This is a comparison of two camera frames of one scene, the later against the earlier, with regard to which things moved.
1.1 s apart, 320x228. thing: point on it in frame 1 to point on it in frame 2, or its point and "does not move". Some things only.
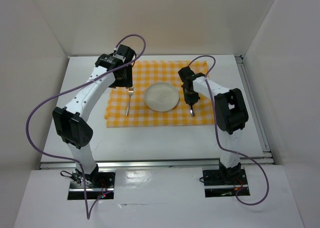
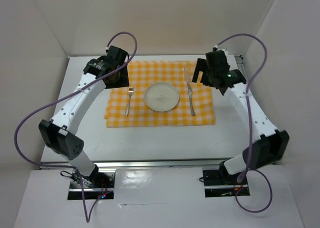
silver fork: x=130 y=92 does not move
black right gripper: x=189 y=99 to x=201 y=66
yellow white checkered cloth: x=127 y=107 does not move
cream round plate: x=161 y=96 does not move
